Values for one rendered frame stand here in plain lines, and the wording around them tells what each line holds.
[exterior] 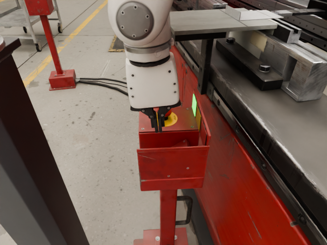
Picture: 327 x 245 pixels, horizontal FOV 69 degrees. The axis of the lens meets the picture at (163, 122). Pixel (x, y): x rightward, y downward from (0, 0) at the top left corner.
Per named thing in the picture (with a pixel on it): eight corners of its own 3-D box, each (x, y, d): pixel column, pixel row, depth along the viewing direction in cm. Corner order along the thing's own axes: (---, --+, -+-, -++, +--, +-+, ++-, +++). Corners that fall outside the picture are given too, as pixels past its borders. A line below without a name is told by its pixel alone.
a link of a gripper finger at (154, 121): (154, 100, 51) (157, 124, 55) (140, 101, 51) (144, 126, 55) (155, 109, 48) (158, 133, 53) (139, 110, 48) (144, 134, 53)
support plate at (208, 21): (159, 15, 69) (159, 12, 68) (243, 11, 73) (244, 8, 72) (174, 35, 55) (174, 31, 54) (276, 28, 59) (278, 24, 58)
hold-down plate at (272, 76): (214, 47, 80) (216, 38, 79) (229, 46, 81) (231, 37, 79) (261, 91, 57) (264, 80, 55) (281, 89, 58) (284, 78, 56)
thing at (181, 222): (173, 221, 91) (175, 193, 80) (189, 220, 91) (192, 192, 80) (174, 227, 89) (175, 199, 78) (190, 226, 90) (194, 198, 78)
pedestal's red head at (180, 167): (141, 139, 76) (137, 90, 65) (190, 137, 76) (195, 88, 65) (140, 192, 60) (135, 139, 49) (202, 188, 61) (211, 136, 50)
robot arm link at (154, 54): (171, 28, 45) (172, 44, 46) (124, 34, 45) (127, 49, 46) (176, 44, 38) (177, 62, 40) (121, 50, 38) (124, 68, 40)
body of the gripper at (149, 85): (174, 40, 45) (177, 91, 52) (121, 46, 45) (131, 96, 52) (179, 56, 40) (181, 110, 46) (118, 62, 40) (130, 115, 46)
